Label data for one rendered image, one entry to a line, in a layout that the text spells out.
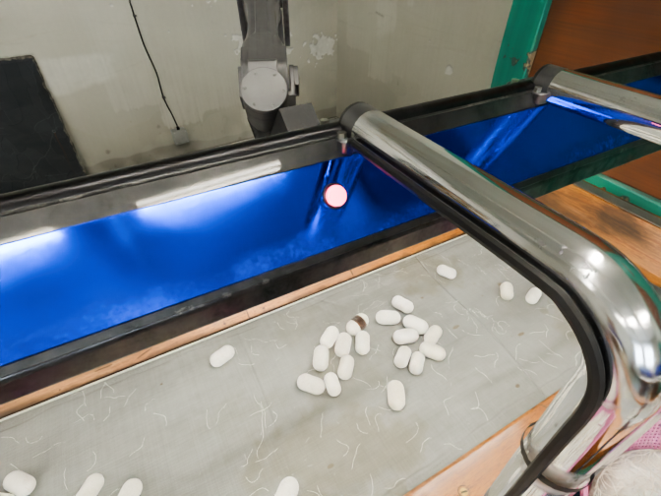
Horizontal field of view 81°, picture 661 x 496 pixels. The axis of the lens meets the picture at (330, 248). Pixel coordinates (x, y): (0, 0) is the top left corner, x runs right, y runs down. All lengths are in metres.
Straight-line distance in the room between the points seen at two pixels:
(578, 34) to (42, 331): 0.78
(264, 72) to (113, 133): 1.99
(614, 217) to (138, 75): 2.18
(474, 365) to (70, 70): 2.19
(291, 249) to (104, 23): 2.19
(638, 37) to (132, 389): 0.84
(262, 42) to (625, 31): 0.53
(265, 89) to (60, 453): 0.48
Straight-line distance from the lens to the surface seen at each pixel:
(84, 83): 2.38
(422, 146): 0.17
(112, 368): 0.60
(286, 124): 0.48
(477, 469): 0.48
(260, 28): 0.69
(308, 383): 0.50
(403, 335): 0.55
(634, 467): 0.60
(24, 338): 0.20
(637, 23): 0.76
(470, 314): 0.63
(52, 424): 0.60
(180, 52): 2.42
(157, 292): 0.19
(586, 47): 0.79
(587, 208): 0.76
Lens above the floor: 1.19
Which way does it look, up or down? 40 degrees down
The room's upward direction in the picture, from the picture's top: straight up
